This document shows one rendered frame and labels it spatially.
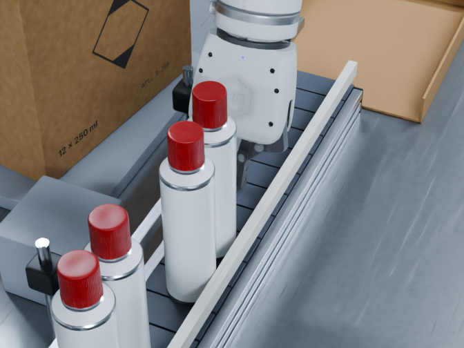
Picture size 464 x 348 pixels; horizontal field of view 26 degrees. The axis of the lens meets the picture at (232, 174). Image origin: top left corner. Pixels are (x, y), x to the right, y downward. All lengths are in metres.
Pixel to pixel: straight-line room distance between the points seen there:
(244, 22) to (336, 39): 0.51
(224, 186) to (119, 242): 0.20
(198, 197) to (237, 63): 0.16
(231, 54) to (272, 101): 0.06
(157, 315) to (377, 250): 0.28
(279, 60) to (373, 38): 0.51
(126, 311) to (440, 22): 0.82
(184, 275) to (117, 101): 0.34
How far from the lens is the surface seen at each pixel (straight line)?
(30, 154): 1.19
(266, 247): 1.08
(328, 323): 1.07
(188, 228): 0.94
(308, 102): 1.27
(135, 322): 0.88
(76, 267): 0.78
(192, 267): 0.98
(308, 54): 1.43
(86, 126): 1.22
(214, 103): 0.93
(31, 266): 0.95
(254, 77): 0.99
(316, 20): 1.51
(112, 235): 0.81
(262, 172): 1.16
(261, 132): 1.01
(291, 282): 1.11
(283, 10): 0.97
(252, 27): 0.97
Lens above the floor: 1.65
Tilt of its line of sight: 41 degrees down
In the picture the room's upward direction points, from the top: straight up
